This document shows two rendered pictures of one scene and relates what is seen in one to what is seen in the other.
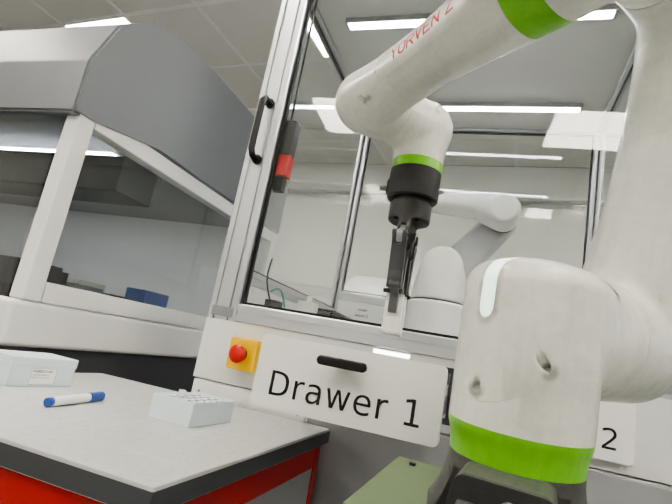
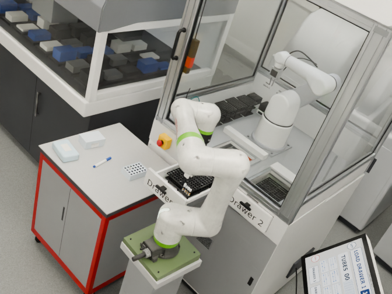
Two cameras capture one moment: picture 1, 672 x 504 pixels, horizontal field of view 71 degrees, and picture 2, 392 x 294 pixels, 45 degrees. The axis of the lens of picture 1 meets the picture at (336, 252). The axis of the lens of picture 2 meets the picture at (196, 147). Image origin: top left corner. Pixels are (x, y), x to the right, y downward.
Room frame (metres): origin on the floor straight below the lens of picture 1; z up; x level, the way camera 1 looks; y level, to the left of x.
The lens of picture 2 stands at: (-1.09, -0.58, 2.42)
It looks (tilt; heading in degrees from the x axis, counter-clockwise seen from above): 33 degrees down; 14
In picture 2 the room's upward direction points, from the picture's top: 19 degrees clockwise
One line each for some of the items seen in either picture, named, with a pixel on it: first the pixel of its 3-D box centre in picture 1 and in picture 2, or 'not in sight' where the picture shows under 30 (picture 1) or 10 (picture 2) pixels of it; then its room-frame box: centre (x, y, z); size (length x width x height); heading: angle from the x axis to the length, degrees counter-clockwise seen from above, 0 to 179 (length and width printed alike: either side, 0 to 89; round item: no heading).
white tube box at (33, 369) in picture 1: (30, 368); (91, 139); (0.94, 0.53, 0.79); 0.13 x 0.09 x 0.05; 153
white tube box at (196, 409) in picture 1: (193, 408); (134, 171); (0.88, 0.20, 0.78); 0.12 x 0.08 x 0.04; 157
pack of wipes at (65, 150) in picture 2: not in sight; (65, 150); (0.75, 0.57, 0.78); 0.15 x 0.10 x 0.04; 62
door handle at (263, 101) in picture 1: (259, 127); (177, 44); (1.16, 0.26, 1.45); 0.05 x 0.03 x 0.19; 161
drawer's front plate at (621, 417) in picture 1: (547, 416); (247, 207); (0.93, -0.45, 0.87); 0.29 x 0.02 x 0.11; 71
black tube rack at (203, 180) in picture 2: not in sight; (191, 180); (0.92, -0.12, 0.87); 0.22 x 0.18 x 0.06; 161
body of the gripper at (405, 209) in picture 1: (407, 227); not in sight; (0.82, -0.12, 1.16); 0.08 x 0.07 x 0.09; 161
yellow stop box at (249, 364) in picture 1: (245, 354); (164, 141); (1.13, 0.16, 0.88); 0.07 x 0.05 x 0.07; 71
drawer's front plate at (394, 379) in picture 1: (345, 386); (164, 191); (0.73, -0.05, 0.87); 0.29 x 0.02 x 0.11; 71
